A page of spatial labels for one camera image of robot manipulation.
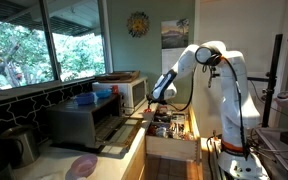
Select red handled scissors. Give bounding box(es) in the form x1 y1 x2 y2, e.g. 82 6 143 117
143 107 152 113

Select open wooden drawer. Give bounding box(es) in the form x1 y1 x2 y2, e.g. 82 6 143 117
145 105 200 162

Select white microwave oven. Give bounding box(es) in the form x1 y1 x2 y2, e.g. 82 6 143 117
92 76 147 115

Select metal kettle pot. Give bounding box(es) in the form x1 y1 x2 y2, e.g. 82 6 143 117
0 126 40 169

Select pink plastic bowl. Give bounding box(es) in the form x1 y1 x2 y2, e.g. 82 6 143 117
71 154 98 177

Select black camera stand pole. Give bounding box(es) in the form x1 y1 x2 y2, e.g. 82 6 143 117
248 34 283 127

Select red cup on toaster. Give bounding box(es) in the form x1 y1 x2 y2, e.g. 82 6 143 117
111 85 119 94

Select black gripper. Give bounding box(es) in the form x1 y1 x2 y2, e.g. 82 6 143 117
146 94 166 108

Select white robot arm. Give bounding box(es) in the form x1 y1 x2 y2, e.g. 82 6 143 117
149 41 269 180

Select landscape wall calendar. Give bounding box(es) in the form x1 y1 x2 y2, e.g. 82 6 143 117
161 19 189 74

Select light blue plastic bowl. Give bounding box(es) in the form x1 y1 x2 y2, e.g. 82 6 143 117
95 89 112 98

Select sunflower wall decoration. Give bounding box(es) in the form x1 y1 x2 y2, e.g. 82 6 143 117
127 11 150 38

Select wooden tray on microwave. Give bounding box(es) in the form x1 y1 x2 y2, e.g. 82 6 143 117
95 71 140 83

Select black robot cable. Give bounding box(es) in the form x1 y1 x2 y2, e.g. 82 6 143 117
165 56 252 161

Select silver toaster oven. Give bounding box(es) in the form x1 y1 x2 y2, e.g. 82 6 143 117
46 95 142 150

